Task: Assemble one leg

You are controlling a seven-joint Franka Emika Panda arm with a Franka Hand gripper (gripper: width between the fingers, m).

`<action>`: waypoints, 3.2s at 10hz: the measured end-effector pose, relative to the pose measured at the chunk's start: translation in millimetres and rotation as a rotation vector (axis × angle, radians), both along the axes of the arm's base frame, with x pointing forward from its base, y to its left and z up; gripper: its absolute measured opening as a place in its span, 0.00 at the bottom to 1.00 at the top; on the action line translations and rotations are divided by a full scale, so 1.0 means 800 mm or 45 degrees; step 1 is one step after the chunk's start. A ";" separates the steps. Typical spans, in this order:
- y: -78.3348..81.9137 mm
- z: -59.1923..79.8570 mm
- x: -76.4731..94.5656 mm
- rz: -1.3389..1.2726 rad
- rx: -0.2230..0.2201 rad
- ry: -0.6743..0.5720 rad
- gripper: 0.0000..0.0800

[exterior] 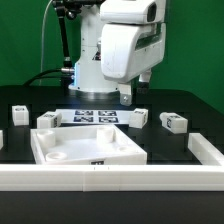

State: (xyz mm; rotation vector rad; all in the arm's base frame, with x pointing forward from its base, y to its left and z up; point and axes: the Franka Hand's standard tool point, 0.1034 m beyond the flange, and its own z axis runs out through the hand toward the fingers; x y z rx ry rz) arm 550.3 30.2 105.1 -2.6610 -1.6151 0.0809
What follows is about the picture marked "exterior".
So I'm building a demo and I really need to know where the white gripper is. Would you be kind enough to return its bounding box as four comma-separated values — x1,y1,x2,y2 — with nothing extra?
101,23,166,106

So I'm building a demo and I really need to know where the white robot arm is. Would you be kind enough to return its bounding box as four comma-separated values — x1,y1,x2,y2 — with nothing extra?
69,0,166,106

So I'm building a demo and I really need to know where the apriltag sheet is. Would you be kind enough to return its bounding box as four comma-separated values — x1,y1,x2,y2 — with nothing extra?
57,109,131,124

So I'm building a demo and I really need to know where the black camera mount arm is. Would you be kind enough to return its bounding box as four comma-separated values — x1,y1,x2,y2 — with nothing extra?
51,0,101,69

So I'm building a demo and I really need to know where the black cable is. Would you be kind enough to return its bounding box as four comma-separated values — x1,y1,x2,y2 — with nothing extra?
23,68,75,87

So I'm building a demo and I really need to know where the white square tabletop part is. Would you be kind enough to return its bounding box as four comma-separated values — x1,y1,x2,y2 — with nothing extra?
30,125,147,165

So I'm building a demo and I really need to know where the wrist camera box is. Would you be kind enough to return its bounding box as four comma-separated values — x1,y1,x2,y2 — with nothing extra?
100,0,166,24

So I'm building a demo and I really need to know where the grey thin cable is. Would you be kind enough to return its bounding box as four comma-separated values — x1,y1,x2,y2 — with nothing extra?
39,0,54,86

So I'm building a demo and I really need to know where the white obstacle fence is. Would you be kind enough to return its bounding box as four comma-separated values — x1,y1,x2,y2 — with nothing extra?
0,132,224,193

